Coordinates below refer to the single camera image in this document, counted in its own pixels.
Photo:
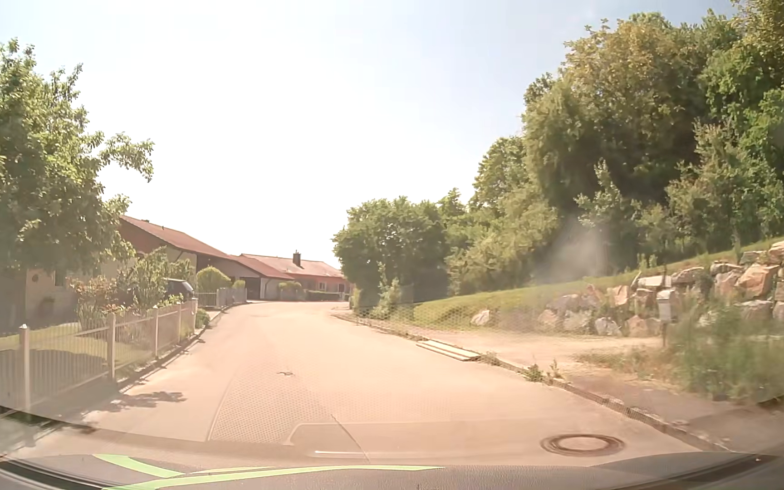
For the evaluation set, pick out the garden lawn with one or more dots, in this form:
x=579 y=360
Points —
x=58 y=347

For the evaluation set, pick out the garden shrubs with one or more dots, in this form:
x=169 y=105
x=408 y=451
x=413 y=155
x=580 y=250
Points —
x=126 y=286

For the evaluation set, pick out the wood of green trees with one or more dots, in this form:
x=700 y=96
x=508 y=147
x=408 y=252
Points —
x=623 y=150

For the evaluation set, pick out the boulder retaining wall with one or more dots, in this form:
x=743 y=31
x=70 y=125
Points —
x=759 y=282

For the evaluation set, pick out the car's own bonnet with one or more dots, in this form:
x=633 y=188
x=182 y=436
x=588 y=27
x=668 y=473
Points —
x=392 y=476

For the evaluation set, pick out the dark parked car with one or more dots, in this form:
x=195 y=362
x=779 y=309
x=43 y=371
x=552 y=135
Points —
x=179 y=288

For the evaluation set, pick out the white metal mesh fence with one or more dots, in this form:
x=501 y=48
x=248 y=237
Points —
x=113 y=347

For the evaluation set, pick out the beige house with red roof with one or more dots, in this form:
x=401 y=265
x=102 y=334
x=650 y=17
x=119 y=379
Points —
x=160 y=252

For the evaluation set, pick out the grey fence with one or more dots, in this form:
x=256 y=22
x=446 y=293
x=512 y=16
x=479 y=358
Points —
x=225 y=297

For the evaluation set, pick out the tall weeds patch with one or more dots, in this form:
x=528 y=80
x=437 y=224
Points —
x=739 y=354

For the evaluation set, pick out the gravel and asphalt forecourt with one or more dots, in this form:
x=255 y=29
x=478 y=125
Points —
x=569 y=354

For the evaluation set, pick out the round green bush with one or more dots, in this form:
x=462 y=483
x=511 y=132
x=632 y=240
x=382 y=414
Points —
x=213 y=279

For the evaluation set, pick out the grey asphalt road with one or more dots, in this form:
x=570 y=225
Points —
x=310 y=367

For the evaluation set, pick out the low building with red roof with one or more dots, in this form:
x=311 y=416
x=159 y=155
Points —
x=297 y=272

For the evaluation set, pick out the grey letterbox on post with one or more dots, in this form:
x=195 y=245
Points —
x=665 y=306

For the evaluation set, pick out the stack of pale planks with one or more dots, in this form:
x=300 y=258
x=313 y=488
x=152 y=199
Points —
x=448 y=350

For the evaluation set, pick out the large green tree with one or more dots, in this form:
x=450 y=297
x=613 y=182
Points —
x=18 y=177

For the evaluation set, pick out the grass bank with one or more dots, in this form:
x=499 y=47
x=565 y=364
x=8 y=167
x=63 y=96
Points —
x=501 y=303

